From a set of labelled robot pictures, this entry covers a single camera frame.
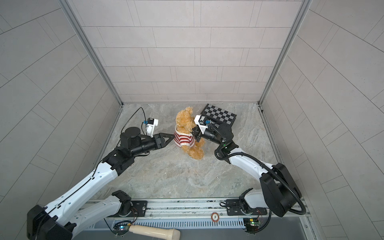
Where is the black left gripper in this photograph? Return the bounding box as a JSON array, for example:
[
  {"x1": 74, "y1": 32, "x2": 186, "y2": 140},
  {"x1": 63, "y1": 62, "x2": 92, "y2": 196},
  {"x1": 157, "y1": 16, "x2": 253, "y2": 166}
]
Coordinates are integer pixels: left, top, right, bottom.
[{"x1": 128, "y1": 134, "x2": 175, "y2": 158}]

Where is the red white striped knit sweater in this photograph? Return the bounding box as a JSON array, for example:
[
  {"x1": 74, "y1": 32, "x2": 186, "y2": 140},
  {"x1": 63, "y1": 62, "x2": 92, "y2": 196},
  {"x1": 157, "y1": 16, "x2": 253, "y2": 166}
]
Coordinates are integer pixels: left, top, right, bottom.
[{"x1": 174, "y1": 126, "x2": 195, "y2": 148}]

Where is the tan plush teddy bear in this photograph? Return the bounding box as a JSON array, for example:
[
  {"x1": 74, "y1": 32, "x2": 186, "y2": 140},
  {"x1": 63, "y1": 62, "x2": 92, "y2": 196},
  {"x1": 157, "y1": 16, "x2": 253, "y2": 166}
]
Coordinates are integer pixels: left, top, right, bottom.
[{"x1": 176, "y1": 107, "x2": 205, "y2": 160}]

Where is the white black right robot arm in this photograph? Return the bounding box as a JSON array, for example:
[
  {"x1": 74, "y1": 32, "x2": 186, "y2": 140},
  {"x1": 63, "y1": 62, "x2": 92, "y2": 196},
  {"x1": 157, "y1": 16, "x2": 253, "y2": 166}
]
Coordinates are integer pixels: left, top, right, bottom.
[{"x1": 192, "y1": 120, "x2": 307, "y2": 217}]

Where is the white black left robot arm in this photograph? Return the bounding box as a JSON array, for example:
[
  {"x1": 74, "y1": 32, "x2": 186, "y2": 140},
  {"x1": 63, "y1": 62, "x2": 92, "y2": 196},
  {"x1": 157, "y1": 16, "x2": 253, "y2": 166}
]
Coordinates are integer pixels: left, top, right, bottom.
[{"x1": 27, "y1": 127, "x2": 175, "y2": 240}]

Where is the folded black chess board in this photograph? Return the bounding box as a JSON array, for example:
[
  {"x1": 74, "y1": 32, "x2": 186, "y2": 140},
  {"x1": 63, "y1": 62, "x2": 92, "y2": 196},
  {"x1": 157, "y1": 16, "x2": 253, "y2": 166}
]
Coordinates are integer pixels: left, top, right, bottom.
[{"x1": 201, "y1": 104, "x2": 237, "y2": 128}]

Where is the red white poker chip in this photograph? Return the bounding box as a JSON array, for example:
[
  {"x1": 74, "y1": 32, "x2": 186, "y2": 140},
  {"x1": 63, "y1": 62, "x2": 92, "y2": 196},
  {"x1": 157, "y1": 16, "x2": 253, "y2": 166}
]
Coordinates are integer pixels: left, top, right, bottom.
[{"x1": 211, "y1": 212, "x2": 220, "y2": 223}]

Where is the left green circuit board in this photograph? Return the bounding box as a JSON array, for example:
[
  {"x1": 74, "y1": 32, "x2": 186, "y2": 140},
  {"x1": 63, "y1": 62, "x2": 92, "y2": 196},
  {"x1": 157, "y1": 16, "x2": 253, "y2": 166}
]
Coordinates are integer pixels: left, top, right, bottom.
[{"x1": 113, "y1": 221, "x2": 132, "y2": 236}]

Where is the green circuit board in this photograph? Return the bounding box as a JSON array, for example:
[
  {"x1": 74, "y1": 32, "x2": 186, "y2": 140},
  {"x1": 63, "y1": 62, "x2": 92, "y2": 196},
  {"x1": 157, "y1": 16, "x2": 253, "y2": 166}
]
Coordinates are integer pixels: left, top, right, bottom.
[
  {"x1": 243, "y1": 218, "x2": 261, "y2": 234},
  {"x1": 113, "y1": 221, "x2": 132, "y2": 236}
]

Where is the right green circuit board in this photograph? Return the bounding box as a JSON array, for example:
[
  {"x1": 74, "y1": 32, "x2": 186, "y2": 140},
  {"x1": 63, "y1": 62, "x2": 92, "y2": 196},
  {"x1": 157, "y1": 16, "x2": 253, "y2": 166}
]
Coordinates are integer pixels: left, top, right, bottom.
[{"x1": 243, "y1": 218, "x2": 261, "y2": 234}]

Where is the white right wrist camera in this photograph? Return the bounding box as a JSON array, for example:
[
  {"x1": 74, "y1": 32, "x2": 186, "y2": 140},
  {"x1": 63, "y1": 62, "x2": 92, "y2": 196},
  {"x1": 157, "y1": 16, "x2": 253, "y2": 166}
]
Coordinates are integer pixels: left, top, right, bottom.
[{"x1": 194, "y1": 115, "x2": 211, "y2": 135}]

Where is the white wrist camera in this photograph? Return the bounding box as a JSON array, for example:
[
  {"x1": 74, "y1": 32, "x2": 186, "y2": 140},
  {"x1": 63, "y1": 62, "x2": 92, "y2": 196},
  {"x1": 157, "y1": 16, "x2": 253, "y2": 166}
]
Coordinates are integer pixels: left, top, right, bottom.
[
  {"x1": 144, "y1": 118, "x2": 159, "y2": 138},
  {"x1": 194, "y1": 115, "x2": 211, "y2": 135}
]

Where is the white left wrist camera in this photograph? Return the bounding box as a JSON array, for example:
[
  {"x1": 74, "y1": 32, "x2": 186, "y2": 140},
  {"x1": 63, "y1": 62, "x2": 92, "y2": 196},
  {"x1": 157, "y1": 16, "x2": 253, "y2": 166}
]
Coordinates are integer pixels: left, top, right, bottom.
[{"x1": 144, "y1": 118, "x2": 159, "y2": 138}]

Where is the black left camera cable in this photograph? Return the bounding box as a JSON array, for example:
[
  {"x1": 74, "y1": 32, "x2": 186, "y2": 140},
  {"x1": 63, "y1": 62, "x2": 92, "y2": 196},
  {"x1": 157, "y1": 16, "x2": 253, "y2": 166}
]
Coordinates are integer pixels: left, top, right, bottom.
[{"x1": 119, "y1": 106, "x2": 148, "y2": 136}]

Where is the black corrugated right cable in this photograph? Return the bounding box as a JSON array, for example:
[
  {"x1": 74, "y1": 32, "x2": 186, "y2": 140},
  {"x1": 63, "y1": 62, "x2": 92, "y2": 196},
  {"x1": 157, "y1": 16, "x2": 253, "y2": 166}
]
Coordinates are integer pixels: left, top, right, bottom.
[{"x1": 214, "y1": 146, "x2": 307, "y2": 216}]

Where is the aluminium front rail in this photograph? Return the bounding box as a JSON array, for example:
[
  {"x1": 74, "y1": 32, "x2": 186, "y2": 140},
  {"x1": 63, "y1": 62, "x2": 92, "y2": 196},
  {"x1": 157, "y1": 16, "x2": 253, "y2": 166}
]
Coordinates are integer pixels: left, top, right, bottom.
[{"x1": 59, "y1": 196, "x2": 316, "y2": 240}]

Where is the beige wooden handle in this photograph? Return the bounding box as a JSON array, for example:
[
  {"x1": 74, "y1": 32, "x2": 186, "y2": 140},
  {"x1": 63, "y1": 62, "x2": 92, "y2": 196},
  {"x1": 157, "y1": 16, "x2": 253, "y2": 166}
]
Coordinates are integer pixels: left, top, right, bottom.
[{"x1": 129, "y1": 225, "x2": 181, "y2": 240}]

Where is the aluminium corner frame post right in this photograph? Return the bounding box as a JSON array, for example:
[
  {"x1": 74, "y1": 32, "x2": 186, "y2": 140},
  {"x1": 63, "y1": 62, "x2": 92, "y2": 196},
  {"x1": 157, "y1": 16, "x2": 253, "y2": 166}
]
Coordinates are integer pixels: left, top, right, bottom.
[{"x1": 259, "y1": 0, "x2": 312, "y2": 106}]

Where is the aluminium corner frame post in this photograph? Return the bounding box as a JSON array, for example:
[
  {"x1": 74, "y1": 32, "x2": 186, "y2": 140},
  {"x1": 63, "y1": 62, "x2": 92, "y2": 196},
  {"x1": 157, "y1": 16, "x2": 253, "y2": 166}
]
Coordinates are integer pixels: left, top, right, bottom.
[
  {"x1": 259, "y1": 0, "x2": 312, "y2": 106},
  {"x1": 58, "y1": 0, "x2": 123, "y2": 107}
]

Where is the aluminium corner frame post left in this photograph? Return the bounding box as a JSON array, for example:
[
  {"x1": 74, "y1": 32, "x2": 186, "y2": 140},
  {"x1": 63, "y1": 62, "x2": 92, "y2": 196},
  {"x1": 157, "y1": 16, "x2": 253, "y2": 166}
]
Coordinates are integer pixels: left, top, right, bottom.
[{"x1": 58, "y1": 0, "x2": 123, "y2": 107}]

